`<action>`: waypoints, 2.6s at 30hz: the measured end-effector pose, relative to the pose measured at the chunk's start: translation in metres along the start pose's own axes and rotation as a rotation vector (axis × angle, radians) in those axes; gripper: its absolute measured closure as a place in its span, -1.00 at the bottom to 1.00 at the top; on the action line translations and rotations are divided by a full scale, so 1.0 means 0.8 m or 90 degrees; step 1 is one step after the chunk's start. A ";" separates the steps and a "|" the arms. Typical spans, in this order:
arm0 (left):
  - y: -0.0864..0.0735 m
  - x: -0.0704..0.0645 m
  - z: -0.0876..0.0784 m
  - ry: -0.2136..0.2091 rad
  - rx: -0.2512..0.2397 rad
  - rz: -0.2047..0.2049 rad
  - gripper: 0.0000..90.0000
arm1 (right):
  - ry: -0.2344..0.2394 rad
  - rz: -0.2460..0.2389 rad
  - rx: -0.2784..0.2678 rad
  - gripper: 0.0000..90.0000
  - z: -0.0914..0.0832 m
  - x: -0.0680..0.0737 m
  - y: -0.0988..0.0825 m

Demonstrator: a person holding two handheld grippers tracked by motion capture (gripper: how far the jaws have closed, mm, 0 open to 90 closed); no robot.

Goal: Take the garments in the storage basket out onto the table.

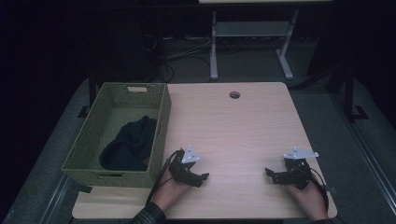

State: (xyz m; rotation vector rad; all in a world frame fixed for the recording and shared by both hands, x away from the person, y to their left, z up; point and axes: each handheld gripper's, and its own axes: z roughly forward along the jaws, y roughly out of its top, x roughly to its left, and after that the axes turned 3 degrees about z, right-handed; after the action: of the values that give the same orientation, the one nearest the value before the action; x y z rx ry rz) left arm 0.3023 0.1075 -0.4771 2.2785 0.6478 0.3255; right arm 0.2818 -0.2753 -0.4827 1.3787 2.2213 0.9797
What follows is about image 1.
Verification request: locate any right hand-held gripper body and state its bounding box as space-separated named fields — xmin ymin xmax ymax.
xmin=274 ymin=147 xmax=320 ymax=191

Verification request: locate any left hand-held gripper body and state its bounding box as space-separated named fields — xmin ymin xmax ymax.
xmin=167 ymin=145 xmax=204 ymax=188

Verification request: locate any dark cloth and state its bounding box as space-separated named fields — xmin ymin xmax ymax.
xmin=98 ymin=115 xmax=159 ymax=172

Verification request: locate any green woven basket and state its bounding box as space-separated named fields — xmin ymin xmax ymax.
xmin=61 ymin=81 xmax=173 ymax=189

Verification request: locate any person's left hand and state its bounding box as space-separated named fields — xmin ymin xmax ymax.
xmin=151 ymin=169 xmax=193 ymax=213

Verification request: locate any person's right hand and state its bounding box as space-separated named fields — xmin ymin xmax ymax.
xmin=285 ymin=180 xmax=330 ymax=221

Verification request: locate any white metal stand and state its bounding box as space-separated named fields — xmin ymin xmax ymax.
xmin=208 ymin=8 xmax=300 ymax=81

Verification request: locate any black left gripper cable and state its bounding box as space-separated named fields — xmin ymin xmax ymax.
xmin=145 ymin=150 xmax=185 ymax=205

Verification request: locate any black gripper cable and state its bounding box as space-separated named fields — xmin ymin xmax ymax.
xmin=145 ymin=150 xmax=185 ymax=205
xmin=306 ymin=166 xmax=331 ymax=213

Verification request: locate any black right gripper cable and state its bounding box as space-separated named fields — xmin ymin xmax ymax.
xmin=306 ymin=166 xmax=331 ymax=213

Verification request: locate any black metal frame post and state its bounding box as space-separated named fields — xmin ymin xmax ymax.
xmin=343 ymin=65 xmax=370 ymax=123

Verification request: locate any black table bracket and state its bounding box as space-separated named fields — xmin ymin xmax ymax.
xmin=74 ymin=183 xmax=93 ymax=194

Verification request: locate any bundle of floor cables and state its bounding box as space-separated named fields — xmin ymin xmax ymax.
xmin=142 ymin=33 xmax=213 ymax=84

